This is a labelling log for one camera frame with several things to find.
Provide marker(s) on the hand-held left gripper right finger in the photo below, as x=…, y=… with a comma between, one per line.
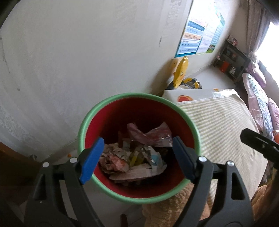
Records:
x=183, y=157

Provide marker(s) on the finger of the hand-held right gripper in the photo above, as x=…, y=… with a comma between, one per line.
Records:
x=255, y=141

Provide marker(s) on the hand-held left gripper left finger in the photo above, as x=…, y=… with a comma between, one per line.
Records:
x=92, y=159

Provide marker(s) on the pile of wrappers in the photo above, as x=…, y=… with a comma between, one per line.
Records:
x=122, y=157

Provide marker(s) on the green rimmed red bin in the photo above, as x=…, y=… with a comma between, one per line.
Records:
x=104, y=122

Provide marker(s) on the pink floral blanket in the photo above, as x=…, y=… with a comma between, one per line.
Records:
x=274, y=113

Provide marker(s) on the blue plaid quilt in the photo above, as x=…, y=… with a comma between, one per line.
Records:
x=261, y=102

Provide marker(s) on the beige checked tablecloth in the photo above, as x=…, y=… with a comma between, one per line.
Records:
x=218, y=122

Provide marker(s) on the folded pink bedding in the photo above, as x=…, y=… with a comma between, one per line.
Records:
x=257, y=74

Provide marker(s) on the yellow black toy vehicle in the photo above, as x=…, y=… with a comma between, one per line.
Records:
x=191, y=82

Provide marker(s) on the dark wooden cabinet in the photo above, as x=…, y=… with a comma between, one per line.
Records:
x=13, y=170

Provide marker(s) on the red box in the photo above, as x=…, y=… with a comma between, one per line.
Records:
x=224, y=66

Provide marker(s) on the yellow duck stool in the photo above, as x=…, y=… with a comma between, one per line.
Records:
x=181, y=69

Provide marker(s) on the bright window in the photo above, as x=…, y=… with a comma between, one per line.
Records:
x=270, y=50

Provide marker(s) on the dark shelf table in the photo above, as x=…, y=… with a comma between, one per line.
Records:
x=235, y=50

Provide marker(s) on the sheer pink curtain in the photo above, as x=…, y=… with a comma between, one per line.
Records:
x=257, y=26

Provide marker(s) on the white chart wall poster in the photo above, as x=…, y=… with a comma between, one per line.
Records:
x=208, y=35

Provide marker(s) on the green chart wall poster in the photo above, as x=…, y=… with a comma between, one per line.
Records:
x=218, y=30

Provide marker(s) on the large blue letter wall poster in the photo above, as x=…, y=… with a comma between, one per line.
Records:
x=191, y=37

